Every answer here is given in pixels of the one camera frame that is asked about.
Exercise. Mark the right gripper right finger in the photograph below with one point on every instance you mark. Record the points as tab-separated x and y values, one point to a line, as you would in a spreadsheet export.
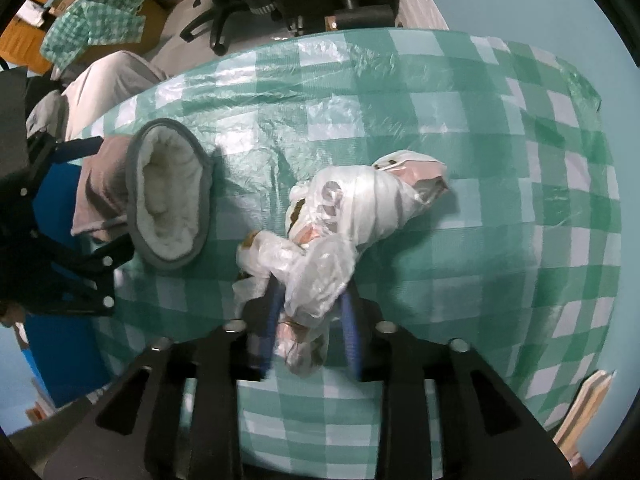
359	318

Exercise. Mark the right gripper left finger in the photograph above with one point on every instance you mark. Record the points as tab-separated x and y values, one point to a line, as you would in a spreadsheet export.
261	316

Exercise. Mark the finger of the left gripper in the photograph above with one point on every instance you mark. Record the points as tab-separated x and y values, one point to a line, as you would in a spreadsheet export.
70	150
70	272

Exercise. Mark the white plastic bag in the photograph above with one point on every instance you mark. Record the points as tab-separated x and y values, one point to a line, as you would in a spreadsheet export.
331	221

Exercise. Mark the orange wooden door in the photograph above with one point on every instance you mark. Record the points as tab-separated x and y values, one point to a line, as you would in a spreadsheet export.
30	35

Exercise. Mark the green checkered cloth on box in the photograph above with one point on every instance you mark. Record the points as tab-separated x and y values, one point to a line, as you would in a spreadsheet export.
91	23

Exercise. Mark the green checkered tablecloth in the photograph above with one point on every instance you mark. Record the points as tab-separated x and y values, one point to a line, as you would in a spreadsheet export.
469	175

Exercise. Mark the small brown cardboard box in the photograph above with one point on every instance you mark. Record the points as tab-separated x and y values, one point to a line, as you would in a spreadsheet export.
334	22

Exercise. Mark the black dumbbell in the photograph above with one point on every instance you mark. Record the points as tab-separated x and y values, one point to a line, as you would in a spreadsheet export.
356	16

